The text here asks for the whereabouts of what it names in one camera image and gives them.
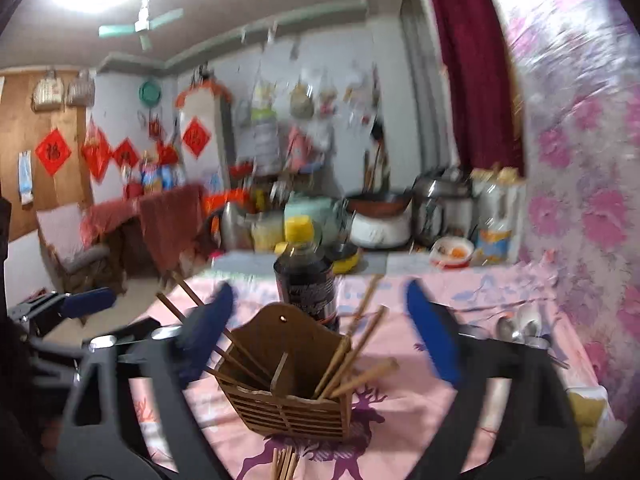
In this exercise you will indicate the silver pressure cooker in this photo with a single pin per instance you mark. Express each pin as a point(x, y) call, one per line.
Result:
point(443, 204)

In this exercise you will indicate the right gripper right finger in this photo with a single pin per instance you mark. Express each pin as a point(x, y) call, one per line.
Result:
point(537, 437)

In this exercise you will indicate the mint green rice cooker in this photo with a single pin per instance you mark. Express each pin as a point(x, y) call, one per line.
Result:
point(319, 209)

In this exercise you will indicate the wooden chopstick holder box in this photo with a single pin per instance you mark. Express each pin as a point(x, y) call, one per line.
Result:
point(270, 373)

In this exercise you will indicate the dark red curtain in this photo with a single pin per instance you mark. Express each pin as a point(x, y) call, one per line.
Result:
point(477, 63)

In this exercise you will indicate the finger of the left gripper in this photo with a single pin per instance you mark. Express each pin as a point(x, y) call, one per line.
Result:
point(40, 314)

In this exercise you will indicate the floral plastic wall cover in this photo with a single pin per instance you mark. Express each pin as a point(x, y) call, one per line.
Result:
point(577, 63)

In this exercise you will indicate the clear cooking oil bottle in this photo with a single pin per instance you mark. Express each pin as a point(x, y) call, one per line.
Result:
point(500, 196)

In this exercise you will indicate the wooden chopstick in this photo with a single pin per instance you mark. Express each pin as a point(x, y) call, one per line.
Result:
point(387, 366)
point(346, 340)
point(284, 463)
point(194, 296)

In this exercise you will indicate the pink deer print tablecloth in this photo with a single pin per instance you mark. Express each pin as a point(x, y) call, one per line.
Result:
point(394, 417)

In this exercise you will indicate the olive green plush towel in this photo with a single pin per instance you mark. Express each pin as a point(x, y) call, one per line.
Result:
point(588, 411)

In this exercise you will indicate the green ceiling fan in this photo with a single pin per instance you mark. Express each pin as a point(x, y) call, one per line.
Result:
point(142, 26)

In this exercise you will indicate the wooden armchair with cushion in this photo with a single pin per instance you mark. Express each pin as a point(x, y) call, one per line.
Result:
point(79, 267)

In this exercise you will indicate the soy sauce bottle yellow cap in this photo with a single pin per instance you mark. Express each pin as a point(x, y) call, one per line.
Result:
point(305, 275)

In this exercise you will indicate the yellow frying pan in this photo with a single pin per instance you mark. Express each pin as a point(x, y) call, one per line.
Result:
point(344, 257)

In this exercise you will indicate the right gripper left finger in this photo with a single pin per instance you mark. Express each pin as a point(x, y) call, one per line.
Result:
point(101, 436)

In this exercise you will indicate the red white bowl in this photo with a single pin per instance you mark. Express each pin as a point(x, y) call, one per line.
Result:
point(452, 252)

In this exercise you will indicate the red cloth covered table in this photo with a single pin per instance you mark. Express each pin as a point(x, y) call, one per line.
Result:
point(169, 221)

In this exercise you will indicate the white refrigerator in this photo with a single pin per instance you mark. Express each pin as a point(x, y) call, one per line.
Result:
point(206, 134)

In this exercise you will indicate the steel electric kettle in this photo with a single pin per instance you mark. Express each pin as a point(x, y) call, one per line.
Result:
point(234, 228)

